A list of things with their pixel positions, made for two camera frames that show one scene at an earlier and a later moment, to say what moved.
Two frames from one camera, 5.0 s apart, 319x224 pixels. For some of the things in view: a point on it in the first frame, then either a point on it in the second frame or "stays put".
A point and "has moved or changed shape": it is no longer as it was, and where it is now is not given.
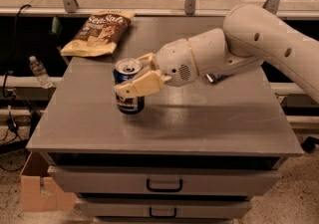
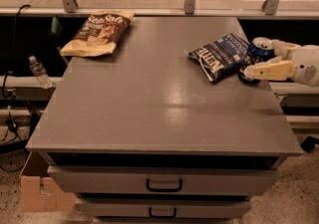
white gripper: [174, 62] to [307, 64]
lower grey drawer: [209, 208] stays put
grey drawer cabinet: [194, 154] stays put
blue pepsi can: [125, 70] has moved or changed shape
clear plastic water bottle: [39, 71] stays put
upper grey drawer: [162, 180] stays put
